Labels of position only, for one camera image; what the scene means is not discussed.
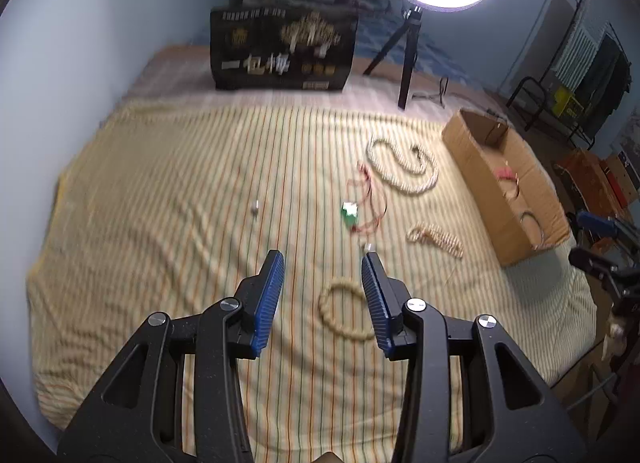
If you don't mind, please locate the cream bead bracelet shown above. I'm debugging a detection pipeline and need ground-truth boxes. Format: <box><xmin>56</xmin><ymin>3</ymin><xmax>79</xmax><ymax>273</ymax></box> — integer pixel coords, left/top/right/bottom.
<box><xmin>316</xmin><ymin>279</ymin><xmax>378</xmax><ymax>343</ymax></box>

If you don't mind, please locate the small pearl strand bracelet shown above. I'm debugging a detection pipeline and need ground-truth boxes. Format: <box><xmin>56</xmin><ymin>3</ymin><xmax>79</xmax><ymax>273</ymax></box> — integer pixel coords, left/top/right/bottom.
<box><xmin>406</xmin><ymin>222</ymin><xmax>466</xmax><ymax>259</ymax></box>

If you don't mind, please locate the green jade pendant red cord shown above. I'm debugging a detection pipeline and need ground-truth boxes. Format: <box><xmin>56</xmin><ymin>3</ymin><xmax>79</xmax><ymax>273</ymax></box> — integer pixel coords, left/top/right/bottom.
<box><xmin>340</xmin><ymin>162</ymin><xmax>391</xmax><ymax>238</ymax></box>

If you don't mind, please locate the long braided pearl necklace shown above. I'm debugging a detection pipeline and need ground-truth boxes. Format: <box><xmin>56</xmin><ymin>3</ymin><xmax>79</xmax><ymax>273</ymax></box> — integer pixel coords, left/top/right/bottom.
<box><xmin>364</xmin><ymin>136</ymin><xmax>441</xmax><ymax>198</ymax></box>

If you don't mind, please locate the cardboard box tray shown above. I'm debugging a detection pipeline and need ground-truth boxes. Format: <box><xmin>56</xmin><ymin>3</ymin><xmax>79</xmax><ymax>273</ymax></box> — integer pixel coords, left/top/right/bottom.
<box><xmin>442</xmin><ymin>108</ymin><xmax>570</xmax><ymax>267</ymax></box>

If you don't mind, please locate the yellow striped blanket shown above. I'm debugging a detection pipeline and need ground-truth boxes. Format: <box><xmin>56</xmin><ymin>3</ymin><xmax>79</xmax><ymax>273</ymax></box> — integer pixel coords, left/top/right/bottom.
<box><xmin>27</xmin><ymin>102</ymin><xmax>597</xmax><ymax>462</ymax></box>

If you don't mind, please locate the black metal rack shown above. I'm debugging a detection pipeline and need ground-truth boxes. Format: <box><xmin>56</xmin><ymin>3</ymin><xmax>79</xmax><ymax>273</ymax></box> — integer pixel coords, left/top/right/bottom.
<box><xmin>506</xmin><ymin>76</ymin><xmax>596</xmax><ymax>150</ymax></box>

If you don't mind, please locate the checkered beige bedsheet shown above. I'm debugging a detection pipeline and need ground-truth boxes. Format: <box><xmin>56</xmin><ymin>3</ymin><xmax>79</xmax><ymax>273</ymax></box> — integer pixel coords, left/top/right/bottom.
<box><xmin>124</xmin><ymin>46</ymin><xmax>503</xmax><ymax>123</ymax></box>

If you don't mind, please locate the black snack bag chinese text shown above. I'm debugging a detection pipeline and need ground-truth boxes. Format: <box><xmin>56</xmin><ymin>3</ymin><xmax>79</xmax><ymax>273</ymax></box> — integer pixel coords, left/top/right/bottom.
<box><xmin>209</xmin><ymin>6</ymin><xmax>358</xmax><ymax>91</ymax></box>

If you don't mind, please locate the blue patterned bedsheet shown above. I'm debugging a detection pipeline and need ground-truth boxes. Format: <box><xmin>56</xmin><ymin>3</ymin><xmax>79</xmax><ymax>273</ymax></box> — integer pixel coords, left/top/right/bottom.
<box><xmin>357</xmin><ymin>16</ymin><xmax>471</xmax><ymax>80</ymax></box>

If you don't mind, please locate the black tripod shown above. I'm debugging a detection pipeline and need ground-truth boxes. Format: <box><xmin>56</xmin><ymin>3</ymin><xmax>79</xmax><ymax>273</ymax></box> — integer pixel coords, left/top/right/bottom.
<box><xmin>363</xmin><ymin>6</ymin><xmax>422</xmax><ymax>110</ymax></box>

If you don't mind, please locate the red strap wristwatch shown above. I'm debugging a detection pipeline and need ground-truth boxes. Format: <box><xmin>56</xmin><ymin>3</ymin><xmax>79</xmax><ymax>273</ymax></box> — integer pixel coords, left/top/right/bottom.
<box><xmin>495</xmin><ymin>165</ymin><xmax>521</xmax><ymax>201</ymax></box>

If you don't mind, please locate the black cable with inline switch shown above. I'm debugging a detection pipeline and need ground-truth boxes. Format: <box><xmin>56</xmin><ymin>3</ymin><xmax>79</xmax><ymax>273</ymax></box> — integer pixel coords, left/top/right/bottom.
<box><xmin>409</xmin><ymin>74</ymin><xmax>509</xmax><ymax>120</ymax></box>

